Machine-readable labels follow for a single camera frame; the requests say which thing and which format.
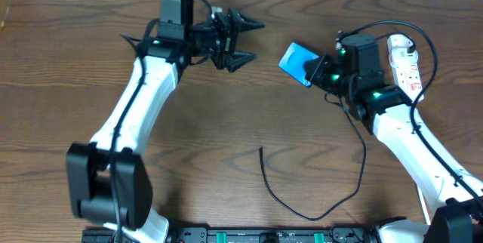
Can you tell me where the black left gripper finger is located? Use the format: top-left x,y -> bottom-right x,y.
225,51 -> 257,72
234,11 -> 265,33

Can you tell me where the blue Galaxy smartphone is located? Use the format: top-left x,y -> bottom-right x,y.
278,42 -> 319,88

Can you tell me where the black charging cable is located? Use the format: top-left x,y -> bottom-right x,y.
258,31 -> 417,222

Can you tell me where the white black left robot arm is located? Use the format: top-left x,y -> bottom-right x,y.
66,0 -> 264,242

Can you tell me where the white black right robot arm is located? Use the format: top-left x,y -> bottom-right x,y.
303,33 -> 482,242

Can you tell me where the white charger adapter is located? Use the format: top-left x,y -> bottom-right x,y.
386,33 -> 419,68

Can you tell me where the white power strip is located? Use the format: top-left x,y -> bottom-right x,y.
392,63 -> 423,101

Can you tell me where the white power strip cord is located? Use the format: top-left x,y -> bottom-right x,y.
417,186 -> 432,226

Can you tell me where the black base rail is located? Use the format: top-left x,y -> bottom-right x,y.
82,226 -> 378,243

